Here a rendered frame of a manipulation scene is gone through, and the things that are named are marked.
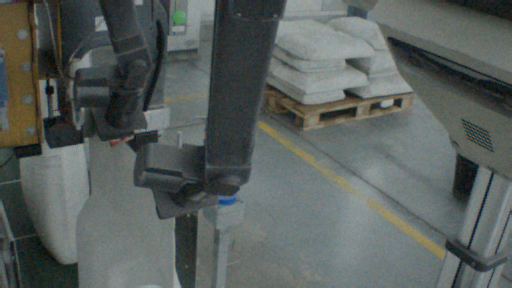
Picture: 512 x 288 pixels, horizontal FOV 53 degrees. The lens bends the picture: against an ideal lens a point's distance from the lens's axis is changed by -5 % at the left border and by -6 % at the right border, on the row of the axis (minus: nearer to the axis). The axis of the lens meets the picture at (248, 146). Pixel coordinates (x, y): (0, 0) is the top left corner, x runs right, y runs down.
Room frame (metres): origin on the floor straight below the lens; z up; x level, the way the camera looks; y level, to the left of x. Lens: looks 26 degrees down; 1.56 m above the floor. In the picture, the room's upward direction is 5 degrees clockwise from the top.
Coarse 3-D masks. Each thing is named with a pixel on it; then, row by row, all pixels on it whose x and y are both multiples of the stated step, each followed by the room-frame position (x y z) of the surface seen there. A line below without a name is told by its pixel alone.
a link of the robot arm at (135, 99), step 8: (112, 88) 0.89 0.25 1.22; (120, 88) 0.90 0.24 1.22; (128, 88) 0.90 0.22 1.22; (136, 88) 0.91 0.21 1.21; (144, 88) 0.92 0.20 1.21; (112, 96) 0.91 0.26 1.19; (120, 96) 0.90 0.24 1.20; (128, 96) 0.89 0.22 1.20; (136, 96) 0.90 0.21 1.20; (112, 104) 0.92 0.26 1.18; (120, 104) 0.91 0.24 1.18; (128, 104) 0.91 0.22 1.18; (136, 104) 0.92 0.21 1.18
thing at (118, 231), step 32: (96, 128) 1.10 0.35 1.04; (96, 160) 1.11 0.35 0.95; (128, 160) 0.92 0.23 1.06; (96, 192) 1.10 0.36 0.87; (128, 192) 0.93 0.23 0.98; (96, 224) 1.01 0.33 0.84; (128, 224) 0.93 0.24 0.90; (160, 224) 0.80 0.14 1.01; (96, 256) 0.94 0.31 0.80; (128, 256) 0.88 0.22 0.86; (160, 256) 0.80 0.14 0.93
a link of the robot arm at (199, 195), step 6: (186, 180) 0.63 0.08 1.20; (186, 186) 0.66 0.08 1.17; (192, 186) 0.64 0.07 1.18; (198, 186) 0.63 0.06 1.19; (186, 192) 0.66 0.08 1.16; (192, 192) 0.65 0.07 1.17; (198, 192) 0.64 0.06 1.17; (192, 198) 0.66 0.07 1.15; (198, 198) 0.66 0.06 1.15; (204, 198) 0.66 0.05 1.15
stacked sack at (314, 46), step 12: (288, 36) 3.84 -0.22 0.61; (300, 36) 3.80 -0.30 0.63; (312, 36) 3.85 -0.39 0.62; (324, 36) 3.89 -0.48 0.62; (336, 36) 3.97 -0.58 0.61; (348, 36) 4.05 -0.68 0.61; (288, 48) 3.76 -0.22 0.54; (300, 48) 3.68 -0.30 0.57; (312, 48) 3.60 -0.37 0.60; (324, 48) 3.64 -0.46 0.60; (336, 48) 3.70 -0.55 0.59; (348, 48) 3.75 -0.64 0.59; (360, 48) 3.81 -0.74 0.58; (312, 60) 3.58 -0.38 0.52; (324, 60) 3.66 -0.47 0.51
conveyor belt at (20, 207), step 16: (0, 160) 2.05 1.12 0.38; (16, 160) 2.07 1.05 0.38; (0, 176) 1.91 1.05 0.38; (16, 176) 1.93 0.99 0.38; (0, 192) 1.79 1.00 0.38; (16, 192) 1.80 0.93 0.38; (16, 208) 1.69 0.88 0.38; (16, 224) 1.59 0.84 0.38; (32, 224) 1.60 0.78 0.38; (16, 240) 1.49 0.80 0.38; (32, 240) 1.50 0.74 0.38; (32, 256) 1.41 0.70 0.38; (48, 256) 1.43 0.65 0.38; (32, 272) 1.33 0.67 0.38; (48, 272) 1.34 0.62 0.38; (64, 272) 1.35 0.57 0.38
